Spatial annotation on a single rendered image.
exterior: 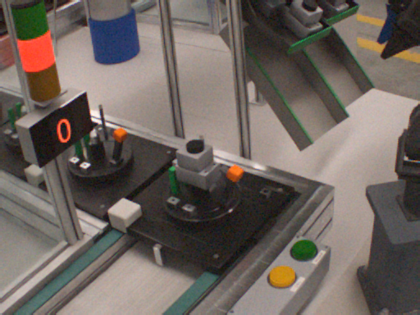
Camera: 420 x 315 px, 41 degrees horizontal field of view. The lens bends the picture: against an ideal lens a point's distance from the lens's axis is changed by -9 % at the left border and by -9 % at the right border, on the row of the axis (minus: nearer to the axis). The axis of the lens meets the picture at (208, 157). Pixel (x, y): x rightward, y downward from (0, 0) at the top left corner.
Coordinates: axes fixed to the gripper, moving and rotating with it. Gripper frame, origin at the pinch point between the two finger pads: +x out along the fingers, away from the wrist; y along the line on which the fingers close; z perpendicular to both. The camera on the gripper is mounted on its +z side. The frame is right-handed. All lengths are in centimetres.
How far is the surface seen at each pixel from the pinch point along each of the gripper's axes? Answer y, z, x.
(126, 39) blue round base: -68, 47, 63
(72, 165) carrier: 9, 36, 55
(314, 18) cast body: -3.8, 12.7, 7.1
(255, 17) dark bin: -1.7, 21.7, 13.1
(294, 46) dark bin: 2.0, 13.4, 12.4
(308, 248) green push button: 26.2, -4.8, 30.8
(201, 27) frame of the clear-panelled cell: -89, 30, 55
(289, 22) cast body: -4.8, 15.8, 10.9
